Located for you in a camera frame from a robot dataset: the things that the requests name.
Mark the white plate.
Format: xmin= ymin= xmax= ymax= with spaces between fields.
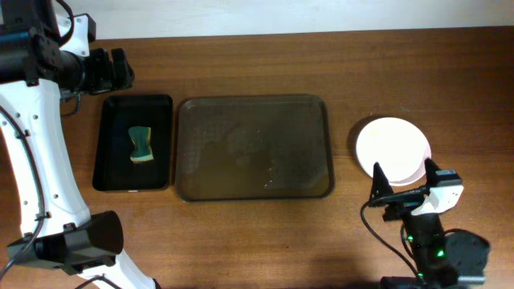
xmin=354 ymin=117 xmax=431 ymax=186

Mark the black rectangular sponge tray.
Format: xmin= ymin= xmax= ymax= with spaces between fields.
xmin=92 ymin=95 xmax=173 ymax=192

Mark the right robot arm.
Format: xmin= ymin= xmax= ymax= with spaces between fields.
xmin=360 ymin=158 xmax=491 ymax=289

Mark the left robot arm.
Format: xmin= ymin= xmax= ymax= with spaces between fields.
xmin=1 ymin=1 xmax=157 ymax=288

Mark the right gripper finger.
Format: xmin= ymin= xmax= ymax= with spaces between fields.
xmin=424 ymin=158 xmax=440 ymax=187
xmin=369 ymin=162 xmax=394 ymax=201

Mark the green yellow sponge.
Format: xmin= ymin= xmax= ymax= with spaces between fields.
xmin=128 ymin=126 xmax=154 ymax=163

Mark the brown serving tray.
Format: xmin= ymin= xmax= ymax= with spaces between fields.
xmin=174 ymin=94 xmax=335 ymax=202

